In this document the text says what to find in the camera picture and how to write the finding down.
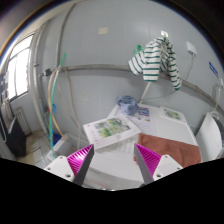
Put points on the white radiator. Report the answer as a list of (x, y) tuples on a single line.
[(22, 121)]

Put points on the small printed paper sheet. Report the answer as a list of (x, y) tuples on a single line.
[(172, 115)]

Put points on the brown towel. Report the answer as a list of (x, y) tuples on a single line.
[(185, 154)]

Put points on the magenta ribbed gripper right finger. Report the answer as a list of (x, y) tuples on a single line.
[(154, 166)]

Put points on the green white striped shirt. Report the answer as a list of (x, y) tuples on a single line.
[(158, 56)]

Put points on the white washing machine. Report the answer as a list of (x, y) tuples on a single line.
[(115, 167)]

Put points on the window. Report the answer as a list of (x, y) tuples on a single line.
[(17, 68)]

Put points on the vertical grey wall pipe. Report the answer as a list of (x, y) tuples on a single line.
[(33, 78)]

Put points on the white box on floor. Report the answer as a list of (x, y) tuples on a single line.
[(61, 148)]

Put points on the white wall socket box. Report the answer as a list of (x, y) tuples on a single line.
[(191, 49)]

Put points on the blue wall sign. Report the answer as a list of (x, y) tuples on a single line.
[(213, 69)]

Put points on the blue crumpled cloth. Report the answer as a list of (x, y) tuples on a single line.
[(127, 104)]

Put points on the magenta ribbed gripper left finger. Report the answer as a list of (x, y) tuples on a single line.
[(73, 167)]

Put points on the black object at left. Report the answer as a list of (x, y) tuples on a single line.
[(16, 139)]

